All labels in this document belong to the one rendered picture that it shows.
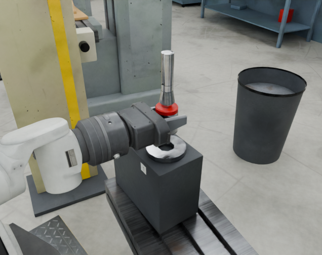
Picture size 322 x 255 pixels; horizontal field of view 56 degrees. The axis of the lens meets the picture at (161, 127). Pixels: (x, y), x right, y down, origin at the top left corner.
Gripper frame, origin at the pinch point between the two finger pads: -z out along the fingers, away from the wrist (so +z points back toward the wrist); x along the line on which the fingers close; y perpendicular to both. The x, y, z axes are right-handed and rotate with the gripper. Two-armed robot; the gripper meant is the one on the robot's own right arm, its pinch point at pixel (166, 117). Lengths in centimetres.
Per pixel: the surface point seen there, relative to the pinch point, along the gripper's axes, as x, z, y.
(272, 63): 205, -307, 118
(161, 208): -6.2, 5.0, 18.6
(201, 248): -14.1, -0.6, 27.5
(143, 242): -5.8, 9.7, 27.6
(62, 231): 52, 20, 80
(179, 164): -5.5, 0.1, 8.8
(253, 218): 32, -88, 120
